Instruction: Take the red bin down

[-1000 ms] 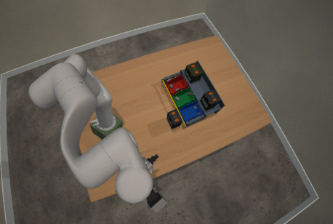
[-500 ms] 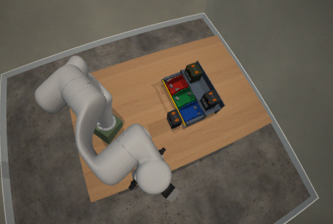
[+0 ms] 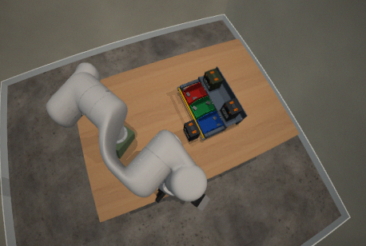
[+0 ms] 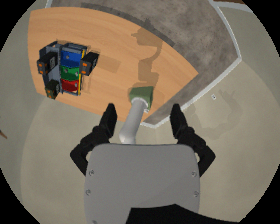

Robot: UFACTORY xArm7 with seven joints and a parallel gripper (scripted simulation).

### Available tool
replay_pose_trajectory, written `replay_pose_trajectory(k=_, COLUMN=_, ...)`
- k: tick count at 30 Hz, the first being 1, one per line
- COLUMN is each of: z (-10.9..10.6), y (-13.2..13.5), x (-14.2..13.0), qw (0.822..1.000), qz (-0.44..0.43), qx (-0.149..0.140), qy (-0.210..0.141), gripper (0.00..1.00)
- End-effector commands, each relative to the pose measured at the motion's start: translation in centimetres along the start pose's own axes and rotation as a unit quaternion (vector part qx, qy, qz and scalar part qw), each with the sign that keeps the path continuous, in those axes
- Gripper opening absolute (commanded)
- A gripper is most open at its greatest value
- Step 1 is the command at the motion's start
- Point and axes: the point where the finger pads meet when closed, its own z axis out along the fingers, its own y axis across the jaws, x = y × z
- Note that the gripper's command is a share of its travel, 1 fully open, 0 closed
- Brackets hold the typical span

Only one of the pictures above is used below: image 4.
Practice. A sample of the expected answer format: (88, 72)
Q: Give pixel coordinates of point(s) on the green open bin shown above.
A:
(70, 75)

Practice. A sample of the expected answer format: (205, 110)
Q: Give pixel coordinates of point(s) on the blue open bin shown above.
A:
(73, 60)

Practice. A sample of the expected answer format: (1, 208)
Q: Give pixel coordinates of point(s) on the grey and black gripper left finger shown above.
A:
(99, 135)

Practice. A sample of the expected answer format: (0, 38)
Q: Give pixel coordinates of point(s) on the red bin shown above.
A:
(67, 85)

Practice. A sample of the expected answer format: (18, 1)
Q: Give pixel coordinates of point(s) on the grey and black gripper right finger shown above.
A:
(186, 135)

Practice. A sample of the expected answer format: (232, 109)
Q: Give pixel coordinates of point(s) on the grey metal shelf rack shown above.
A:
(55, 73)

